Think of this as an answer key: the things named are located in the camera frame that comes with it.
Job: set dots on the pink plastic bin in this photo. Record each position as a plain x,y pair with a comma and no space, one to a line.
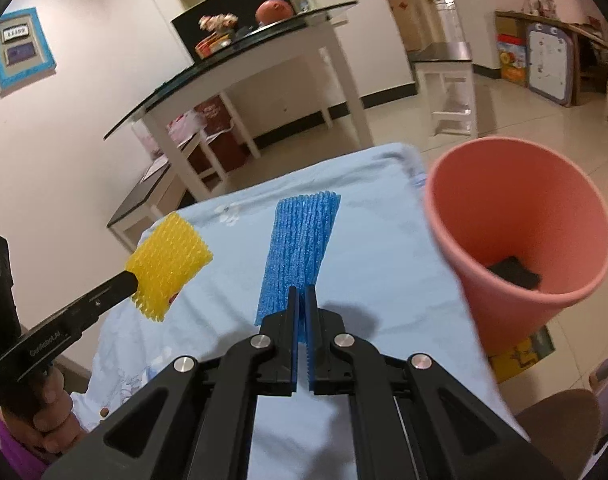
464,220

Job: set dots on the red tin box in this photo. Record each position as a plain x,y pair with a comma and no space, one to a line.
211,47

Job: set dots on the small black top table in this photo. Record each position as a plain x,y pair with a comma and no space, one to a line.
444,52

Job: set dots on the pink white bag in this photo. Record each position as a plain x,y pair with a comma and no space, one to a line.
183,125

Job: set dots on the glass top white table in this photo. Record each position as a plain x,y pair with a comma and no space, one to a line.
294,40

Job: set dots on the low black top bench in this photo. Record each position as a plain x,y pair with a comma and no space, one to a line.
138,195

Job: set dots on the light blue cloth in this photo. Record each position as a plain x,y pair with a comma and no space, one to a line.
384,270

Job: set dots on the yellow printed cardboard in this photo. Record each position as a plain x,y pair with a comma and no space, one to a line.
514,360

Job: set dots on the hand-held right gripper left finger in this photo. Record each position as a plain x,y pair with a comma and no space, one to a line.
295,360

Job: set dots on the large red box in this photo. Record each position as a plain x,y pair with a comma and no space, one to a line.
223,135

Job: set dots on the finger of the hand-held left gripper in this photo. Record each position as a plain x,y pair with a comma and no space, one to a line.
103,297

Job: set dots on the black foam pad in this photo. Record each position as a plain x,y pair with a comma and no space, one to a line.
516,274

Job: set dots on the yellow foam net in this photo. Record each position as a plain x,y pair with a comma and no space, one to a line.
168,260

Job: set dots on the colourful fruit print box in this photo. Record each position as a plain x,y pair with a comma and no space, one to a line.
511,60

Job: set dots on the blue foam net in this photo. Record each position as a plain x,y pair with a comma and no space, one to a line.
299,245

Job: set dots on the purple framed drawing board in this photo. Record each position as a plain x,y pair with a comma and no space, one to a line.
549,60

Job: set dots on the peach shaped ornament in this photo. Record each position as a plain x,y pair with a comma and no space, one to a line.
275,11

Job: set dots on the person's left hand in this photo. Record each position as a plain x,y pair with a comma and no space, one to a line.
53,420

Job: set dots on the wooden desk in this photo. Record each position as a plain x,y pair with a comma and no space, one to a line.
514,16

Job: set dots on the pink flower bunch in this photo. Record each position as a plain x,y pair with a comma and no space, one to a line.
217,22

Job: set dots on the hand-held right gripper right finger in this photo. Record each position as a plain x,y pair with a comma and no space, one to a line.
311,365

